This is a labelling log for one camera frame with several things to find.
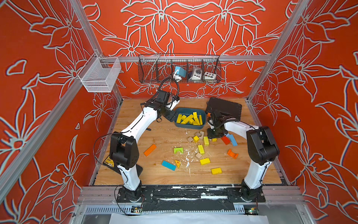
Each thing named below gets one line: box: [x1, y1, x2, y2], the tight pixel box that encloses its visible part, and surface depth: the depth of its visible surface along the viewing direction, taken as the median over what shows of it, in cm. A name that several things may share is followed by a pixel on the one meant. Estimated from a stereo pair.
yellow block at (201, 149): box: [197, 144, 205, 154], surface depth 89 cm
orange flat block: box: [143, 143, 157, 157], surface depth 92 cm
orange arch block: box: [227, 148, 240, 160], surface depth 88 cm
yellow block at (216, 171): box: [210, 167, 223, 175], surface depth 82 cm
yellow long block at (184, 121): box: [180, 113, 194, 125], surface depth 105 cm
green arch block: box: [173, 147, 184, 155], surface depth 89 cm
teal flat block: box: [161, 160, 177, 172], surface depth 85 cm
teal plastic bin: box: [174, 107, 207, 130], surface depth 106 cm
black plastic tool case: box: [205, 97, 243, 121], surface depth 112 cm
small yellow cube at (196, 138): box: [193, 135, 200, 143], surface depth 95 cm
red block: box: [220, 135, 231, 146], surface depth 95 cm
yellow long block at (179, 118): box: [176, 113, 183, 124], surface depth 106 cm
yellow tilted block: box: [203, 136, 210, 145], surface depth 94 cm
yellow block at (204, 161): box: [199, 157, 211, 166], surface depth 86 cm
